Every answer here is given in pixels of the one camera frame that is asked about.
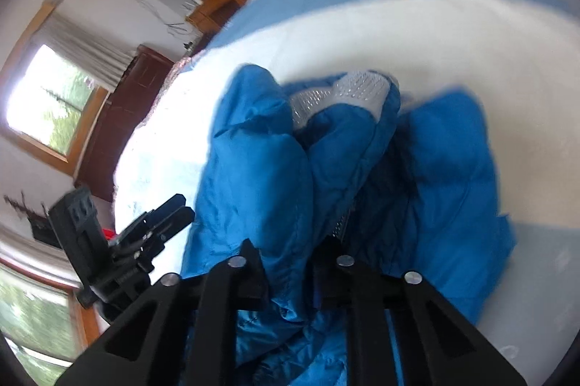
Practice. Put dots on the white and blue striped bedsheet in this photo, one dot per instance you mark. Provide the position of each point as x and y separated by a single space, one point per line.
453 32

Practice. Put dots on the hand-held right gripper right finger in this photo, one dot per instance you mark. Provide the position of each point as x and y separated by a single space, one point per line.
333 281

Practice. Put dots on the pink patterned blanket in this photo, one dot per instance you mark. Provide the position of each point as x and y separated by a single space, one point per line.
174 71

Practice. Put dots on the blue padded jacket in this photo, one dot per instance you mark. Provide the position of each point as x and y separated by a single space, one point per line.
253 168

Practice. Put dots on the wooden framed window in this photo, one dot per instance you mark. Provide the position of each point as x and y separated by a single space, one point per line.
36 313
50 105

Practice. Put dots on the white curtain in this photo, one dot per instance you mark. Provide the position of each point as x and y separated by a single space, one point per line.
86 50

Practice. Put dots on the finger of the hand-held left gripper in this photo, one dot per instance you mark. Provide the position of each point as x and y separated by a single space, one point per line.
174 225
165 208

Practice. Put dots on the dark wooden cabinet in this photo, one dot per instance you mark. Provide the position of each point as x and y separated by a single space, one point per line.
136 95

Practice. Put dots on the small red object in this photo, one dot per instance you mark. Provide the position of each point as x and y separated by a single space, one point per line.
109 234

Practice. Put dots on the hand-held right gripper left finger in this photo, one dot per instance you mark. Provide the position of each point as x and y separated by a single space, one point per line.
247 281

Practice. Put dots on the dark wall ornament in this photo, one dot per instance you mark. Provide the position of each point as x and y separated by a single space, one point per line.
43 227

